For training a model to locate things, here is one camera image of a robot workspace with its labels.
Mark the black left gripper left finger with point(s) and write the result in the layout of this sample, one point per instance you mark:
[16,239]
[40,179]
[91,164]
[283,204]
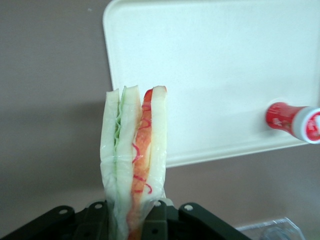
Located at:
[75,225]

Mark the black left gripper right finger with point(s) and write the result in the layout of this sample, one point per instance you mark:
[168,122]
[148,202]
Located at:
[190,222]

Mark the plastic sandwich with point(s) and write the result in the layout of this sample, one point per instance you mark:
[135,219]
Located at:
[140,140]

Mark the cream plastic tray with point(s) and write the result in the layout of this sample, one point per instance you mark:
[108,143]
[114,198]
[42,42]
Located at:
[212,62]

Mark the clear acrylic can holder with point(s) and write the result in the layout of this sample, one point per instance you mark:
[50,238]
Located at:
[292,225]

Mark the red strawberry yogurt bottle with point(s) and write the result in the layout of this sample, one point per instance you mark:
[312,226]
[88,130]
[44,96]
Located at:
[290,120]

